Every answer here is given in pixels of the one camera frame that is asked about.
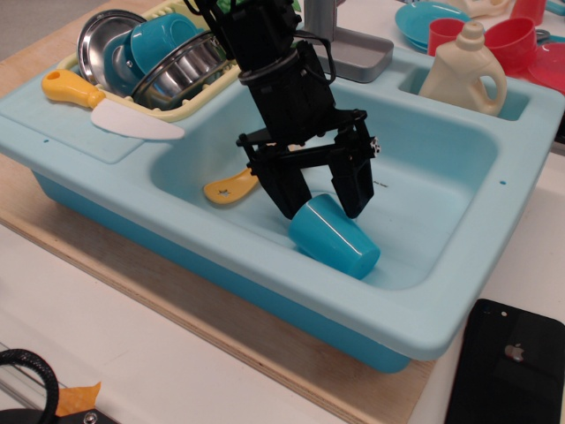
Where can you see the green toy vegetable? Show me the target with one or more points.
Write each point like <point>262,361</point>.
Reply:
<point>225,5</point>

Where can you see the red plate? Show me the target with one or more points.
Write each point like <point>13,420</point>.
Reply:
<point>547,68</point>

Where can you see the blue plastic cup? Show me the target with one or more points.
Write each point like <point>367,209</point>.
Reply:
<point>322,230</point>

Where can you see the orange tape piece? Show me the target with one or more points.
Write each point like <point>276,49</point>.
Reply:
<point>77,399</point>

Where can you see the tall red cup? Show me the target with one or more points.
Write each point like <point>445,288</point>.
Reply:
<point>529,9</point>

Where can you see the grey faucet base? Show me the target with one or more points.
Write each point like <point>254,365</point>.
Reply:
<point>355,56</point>

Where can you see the stainless steel pot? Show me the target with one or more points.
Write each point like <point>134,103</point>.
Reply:
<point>183,73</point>

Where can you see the black smartphone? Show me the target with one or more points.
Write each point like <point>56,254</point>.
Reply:
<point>510,368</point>

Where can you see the yellow handled toy knife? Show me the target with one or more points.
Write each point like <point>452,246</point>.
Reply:
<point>66,86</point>

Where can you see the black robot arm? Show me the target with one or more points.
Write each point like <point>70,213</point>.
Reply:
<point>255,33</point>

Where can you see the blue plate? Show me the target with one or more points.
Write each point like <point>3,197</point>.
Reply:
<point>413,20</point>

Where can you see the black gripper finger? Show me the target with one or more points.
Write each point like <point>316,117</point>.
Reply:
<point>287,189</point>
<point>353,184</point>

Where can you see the blue bowl in rack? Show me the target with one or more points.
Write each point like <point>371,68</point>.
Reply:
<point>152,41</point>

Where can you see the plywood board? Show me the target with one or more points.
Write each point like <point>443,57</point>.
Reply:
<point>167,345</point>

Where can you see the cream toy object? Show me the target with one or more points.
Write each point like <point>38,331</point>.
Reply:
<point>481,8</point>

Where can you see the red plastic bowl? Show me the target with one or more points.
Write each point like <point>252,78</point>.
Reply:
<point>514,43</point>

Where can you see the yellow dish brush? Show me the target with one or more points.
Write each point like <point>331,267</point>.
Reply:
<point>232,189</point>

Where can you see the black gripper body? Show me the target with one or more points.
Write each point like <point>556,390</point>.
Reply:
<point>303,127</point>

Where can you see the cream detergent bottle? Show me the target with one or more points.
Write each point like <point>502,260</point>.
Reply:
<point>465,73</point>

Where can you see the pale yellow dish rack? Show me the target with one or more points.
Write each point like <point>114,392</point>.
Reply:
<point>71,63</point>

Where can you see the red plastic cup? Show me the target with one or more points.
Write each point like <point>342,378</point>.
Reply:
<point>442,31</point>

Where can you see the light blue toy sink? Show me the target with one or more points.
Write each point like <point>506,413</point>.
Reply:
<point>449,188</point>

